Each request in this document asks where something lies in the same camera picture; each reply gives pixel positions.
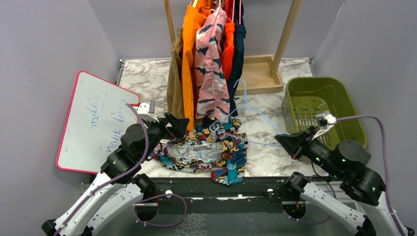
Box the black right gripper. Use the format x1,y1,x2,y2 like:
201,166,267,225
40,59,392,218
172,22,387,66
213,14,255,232
274,124,344,177

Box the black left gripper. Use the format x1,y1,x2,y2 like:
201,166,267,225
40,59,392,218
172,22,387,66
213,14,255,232
139,112,190,162

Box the colourful comic print shorts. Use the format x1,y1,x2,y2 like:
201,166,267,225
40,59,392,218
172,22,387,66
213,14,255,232
150,118,248,185

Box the light blue wire hanger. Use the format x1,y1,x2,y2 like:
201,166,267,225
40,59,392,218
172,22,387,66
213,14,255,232
208,79,291,148

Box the navy blue shorts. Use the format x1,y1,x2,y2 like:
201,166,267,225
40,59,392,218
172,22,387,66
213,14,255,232
227,0,246,117

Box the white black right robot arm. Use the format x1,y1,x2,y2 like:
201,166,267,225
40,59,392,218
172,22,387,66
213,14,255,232
275,126,416,236

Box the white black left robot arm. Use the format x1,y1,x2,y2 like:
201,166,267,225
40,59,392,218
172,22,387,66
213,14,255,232
41,113,189,236

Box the tan brown shorts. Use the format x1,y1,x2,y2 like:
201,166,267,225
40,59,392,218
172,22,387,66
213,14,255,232
166,28,185,118

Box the pink shark print shorts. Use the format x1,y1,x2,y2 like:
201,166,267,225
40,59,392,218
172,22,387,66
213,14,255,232
194,6,230,120

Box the red orange shorts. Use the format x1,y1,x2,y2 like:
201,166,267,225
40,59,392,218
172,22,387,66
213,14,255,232
220,0,235,80

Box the olive green plastic basket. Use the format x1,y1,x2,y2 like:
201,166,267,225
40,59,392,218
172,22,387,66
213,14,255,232
281,77,367,149

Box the pink framed whiteboard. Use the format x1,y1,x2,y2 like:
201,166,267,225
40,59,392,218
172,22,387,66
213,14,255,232
56,71,140,173

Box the wooden clothes rack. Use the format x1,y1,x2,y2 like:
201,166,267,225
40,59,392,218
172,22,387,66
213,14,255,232
163,0,303,96

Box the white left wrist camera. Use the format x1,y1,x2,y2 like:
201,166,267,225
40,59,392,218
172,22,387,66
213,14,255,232
130,100,159,122

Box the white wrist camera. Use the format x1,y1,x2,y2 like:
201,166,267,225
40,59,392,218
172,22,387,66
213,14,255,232
312,110,337,140
130,100,159,122

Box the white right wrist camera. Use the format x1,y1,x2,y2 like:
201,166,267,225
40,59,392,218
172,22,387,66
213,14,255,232
312,110,337,140

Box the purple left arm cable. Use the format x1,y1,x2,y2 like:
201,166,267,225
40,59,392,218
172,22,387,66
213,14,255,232
52,103,188,236

